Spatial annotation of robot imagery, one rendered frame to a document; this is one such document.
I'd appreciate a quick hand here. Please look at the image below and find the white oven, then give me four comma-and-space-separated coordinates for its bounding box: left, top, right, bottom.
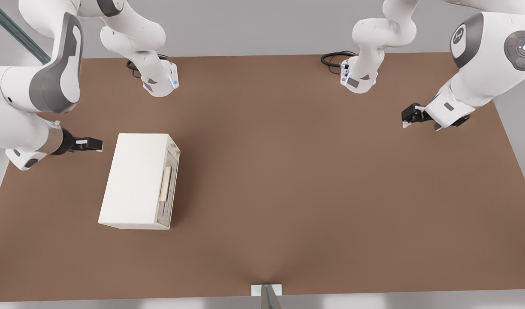
98, 133, 181, 230

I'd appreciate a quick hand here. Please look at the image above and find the oven door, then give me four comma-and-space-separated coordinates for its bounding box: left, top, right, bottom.
156, 146, 181, 228

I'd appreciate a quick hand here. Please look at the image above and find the silver frame post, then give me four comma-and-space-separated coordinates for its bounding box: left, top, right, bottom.
251, 283, 283, 309
0, 0, 51, 65

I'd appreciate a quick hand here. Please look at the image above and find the pale oven door handle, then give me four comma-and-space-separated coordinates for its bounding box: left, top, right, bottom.
159, 166, 172, 203

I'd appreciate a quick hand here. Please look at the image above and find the black cable loop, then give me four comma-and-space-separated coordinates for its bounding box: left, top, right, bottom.
126, 54, 169, 79
320, 51, 357, 76

